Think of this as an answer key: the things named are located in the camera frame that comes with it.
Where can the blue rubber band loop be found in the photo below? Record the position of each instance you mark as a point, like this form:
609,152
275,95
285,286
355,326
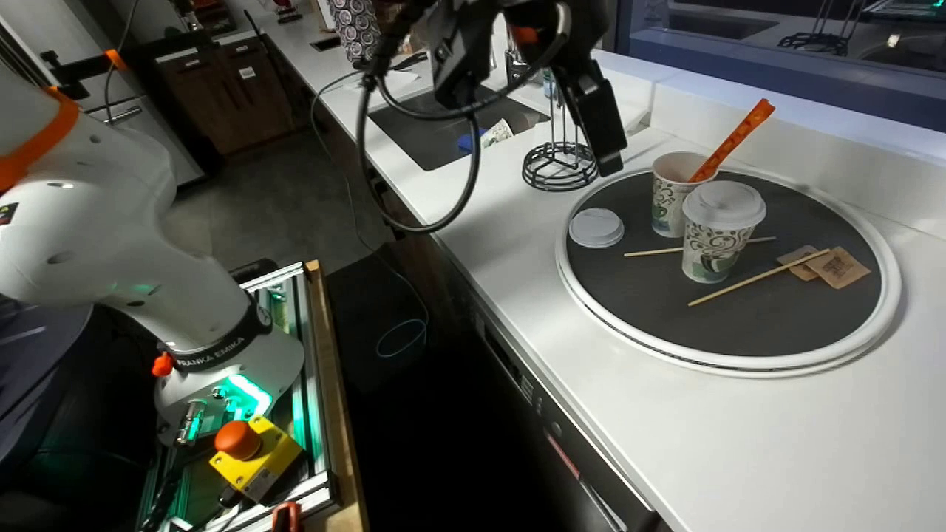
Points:
400,355

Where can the brown wooden cabinet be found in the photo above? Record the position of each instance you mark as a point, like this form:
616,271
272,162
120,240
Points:
223,94

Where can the round black tray white rim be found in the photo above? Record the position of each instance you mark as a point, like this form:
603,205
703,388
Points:
768,326

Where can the blue sponge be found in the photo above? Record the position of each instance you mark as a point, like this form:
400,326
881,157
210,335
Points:
465,143

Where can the yellow emergency stop button box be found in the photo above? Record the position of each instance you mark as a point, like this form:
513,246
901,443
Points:
254,457

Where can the dark glass window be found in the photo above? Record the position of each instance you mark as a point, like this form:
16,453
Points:
786,50

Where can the stainless steel sink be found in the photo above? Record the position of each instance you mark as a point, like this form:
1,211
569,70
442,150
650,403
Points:
423,134

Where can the patterned tall vase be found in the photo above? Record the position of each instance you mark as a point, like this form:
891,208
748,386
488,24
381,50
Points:
355,32

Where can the white plastic cup lid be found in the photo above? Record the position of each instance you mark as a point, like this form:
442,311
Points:
726,202
594,230

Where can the wooden stir stick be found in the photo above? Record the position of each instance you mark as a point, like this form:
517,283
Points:
758,279
650,253

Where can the clear glass container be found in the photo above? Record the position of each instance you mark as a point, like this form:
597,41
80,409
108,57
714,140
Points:
638,107

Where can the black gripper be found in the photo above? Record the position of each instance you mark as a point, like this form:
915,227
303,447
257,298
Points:
462,16

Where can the dark under-counter cabinet front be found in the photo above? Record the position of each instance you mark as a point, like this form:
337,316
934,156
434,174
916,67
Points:
550,444

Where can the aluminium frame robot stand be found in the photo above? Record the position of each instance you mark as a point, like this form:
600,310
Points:
329,416

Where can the orange plastic stirrer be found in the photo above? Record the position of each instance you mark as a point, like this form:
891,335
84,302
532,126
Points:
733,140

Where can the brown sugar packet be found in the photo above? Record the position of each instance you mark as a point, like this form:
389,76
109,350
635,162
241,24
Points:
797,265
839,268

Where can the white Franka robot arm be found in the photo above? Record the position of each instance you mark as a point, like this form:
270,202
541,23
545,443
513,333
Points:
90,227

